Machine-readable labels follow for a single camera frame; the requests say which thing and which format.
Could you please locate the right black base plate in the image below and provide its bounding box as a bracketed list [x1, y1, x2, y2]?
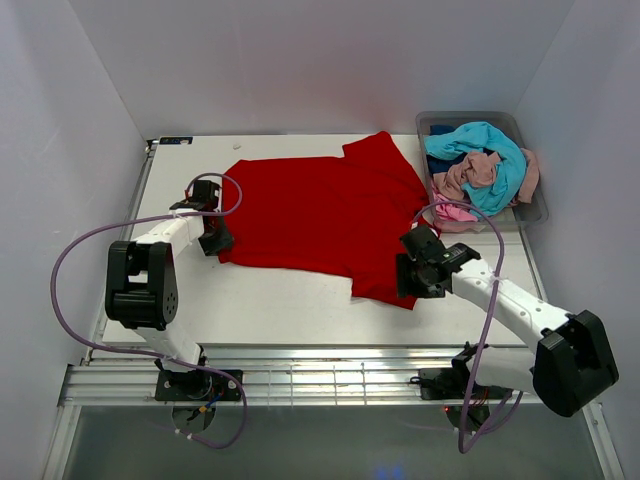
[410, 367, 507, 403]

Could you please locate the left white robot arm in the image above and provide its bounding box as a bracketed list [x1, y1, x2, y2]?
[105, 180, 234, 400]

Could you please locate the purple cable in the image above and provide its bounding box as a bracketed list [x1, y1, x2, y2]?
[410, 201, 524, 455]
[50, 172, 249, 450]

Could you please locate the beige t shirt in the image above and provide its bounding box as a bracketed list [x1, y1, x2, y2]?
[431, 149, 540, 216]

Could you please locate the dark blue t shirt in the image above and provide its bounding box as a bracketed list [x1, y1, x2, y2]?
[426, 125, 466, 175]

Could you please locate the turquoise t shirt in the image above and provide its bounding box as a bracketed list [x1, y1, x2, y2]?
[424, 121, 527, 216]

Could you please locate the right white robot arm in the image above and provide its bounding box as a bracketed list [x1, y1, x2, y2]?
[396, 225, 619, 417]

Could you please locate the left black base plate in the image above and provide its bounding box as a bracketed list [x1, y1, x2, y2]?
[154, 370, 243, 402]

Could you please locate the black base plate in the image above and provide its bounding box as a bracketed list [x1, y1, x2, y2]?
[410, 367, 507, 403]
[154, 370, 243, 402]

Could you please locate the red t shirt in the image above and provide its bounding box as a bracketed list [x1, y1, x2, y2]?
[219, 132, 428, 309]

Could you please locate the clear plastic bin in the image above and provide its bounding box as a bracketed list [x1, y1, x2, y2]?
[415, 110, 548, 231]

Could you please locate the blue label sticker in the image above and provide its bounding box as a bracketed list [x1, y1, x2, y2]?
[159, 136, 193, 145]

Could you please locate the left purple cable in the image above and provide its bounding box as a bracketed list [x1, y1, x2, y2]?
[50, 172, 249, 450]

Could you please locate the pink t shirt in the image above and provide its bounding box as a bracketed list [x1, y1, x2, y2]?
[433, 192, 478, 228]

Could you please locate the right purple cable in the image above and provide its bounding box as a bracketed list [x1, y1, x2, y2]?
[410, 201, 524, 455]

